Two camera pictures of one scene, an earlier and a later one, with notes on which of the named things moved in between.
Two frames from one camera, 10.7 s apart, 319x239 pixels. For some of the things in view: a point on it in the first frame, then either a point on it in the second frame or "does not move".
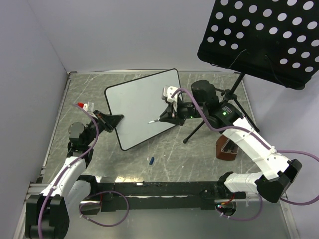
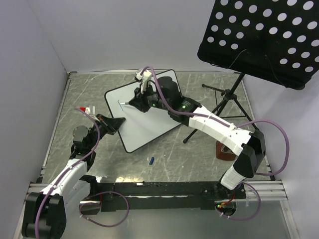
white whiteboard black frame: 139,100 does not move
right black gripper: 176,119 -> 138,101
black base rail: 153,195 does not move
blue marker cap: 151,161 does not move
